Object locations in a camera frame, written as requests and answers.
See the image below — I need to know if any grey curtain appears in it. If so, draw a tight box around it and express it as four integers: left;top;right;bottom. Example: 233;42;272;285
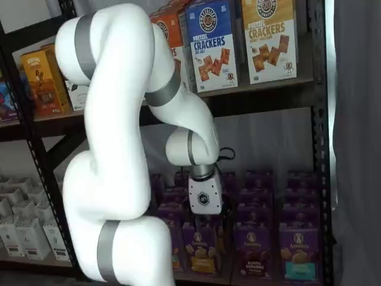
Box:
326;0;381;286

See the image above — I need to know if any purple Annie's box brown patch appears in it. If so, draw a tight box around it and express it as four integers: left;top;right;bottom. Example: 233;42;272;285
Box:
233;222;275;278

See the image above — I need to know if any orange brown snack box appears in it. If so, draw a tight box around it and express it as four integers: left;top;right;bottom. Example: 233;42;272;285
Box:
20;49;74;116
37;42;60;54

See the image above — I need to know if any orange cheddar pretzel crackers box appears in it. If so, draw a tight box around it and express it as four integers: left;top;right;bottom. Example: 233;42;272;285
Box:
165;0;194;15
148;11;185;86

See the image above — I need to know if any purple Annie's box yellow label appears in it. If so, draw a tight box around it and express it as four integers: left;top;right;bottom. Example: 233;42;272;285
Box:
181;222;220;276

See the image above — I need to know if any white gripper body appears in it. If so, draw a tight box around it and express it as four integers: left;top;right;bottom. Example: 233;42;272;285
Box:
188;174;223;216

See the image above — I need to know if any gold honey mustard crackers box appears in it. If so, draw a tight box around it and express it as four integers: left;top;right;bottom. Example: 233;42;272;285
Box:
239;0;298;85

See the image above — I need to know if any Simple Mills sweet thins box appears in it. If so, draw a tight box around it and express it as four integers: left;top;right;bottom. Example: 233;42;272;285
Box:
64;79;90;112

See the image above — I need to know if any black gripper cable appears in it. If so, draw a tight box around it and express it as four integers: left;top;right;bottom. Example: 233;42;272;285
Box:
214;145;236;179

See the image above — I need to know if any blue sea salt crackers box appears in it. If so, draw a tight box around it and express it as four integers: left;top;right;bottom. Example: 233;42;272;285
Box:
177;0;239;94

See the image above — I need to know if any blue snack box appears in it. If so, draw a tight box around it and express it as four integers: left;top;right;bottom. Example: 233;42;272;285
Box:
0;80;19;122

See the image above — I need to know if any white gable carton box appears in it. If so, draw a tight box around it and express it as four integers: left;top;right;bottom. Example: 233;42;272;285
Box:
11;200;38;223
16;219;51;260
0;176;30;191
0;223;26;257
43;222;72;262
5;187;30;203
34;203;57;225
0;197;15;226
26;185;47;205

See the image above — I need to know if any purple Annie's box green label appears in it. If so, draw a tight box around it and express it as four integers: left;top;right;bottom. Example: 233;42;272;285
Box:
171;226;184;272

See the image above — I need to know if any purple Annie's box teal label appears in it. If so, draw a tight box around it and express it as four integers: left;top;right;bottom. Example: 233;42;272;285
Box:
279;228;321;283

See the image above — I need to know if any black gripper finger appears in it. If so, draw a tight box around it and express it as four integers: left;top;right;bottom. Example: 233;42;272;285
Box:
183;198;197;223
218;194;233;223

